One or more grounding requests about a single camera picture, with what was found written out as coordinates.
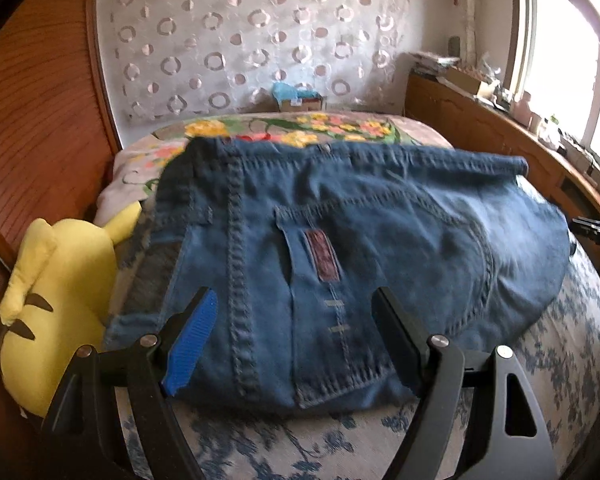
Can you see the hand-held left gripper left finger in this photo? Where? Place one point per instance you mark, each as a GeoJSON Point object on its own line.
{"type": "Point", "coordinates": [192, 340]}

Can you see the window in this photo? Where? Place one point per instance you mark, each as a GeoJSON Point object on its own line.
{"type": "Point", "coordinates": [555, 60]}

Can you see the circle-patterned sheer curtain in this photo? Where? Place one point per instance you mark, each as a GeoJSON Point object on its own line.
{"type": "Point", "coordinates": [280, 35]}

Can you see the stack of papers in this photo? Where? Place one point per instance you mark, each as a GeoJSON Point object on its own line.
{"type": "Point", "coordinates": [432, 62]}

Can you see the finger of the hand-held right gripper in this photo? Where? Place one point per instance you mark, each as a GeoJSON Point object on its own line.
{"type": "Point", "coordinates": [597, 230]}

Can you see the blue denim pants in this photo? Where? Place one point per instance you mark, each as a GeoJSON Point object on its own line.
{"type": "Point", "coordinates": [380, 220]}

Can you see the wooden cabinet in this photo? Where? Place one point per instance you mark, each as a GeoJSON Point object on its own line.
{"type": "Point", "coordinates": [480, 120]}

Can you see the colourful floral pillow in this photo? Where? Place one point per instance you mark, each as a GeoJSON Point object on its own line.
{"type": "Point", "coordinates": [320, 125]}

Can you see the yellow plush toy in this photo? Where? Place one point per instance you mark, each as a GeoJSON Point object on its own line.
{"type": "Point", "coordinates": [65, 280]}

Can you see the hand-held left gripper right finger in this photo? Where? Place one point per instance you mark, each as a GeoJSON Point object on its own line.
{"type": "Point", "coordinates": [397, 340]}

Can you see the blue floral bed sheet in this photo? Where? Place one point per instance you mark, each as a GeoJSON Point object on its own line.
{"type": "Point", "coordinates": [555, 360]}

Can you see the open cardboard box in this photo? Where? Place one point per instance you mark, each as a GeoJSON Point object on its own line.
{"type": "Point", "coordinates": [467, 82]}

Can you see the wooden slatted wardrobe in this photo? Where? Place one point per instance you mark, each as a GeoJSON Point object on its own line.
{"type": "Point", "coordinates": [40, 135]}

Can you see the small cardboard box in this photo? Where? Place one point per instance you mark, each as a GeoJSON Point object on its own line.
{"type": "Point", "coordinates": [300, 105]}

